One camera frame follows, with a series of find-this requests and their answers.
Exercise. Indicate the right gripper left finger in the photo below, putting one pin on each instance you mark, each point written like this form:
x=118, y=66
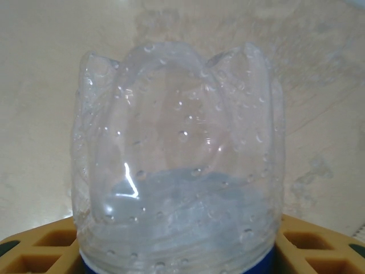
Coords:
x=37, y=251

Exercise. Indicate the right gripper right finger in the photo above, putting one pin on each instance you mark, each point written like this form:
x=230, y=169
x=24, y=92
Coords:
x=319, y=251

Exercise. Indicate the small clear bottle blue label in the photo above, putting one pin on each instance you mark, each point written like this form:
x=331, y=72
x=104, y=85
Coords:
x=176, y=128

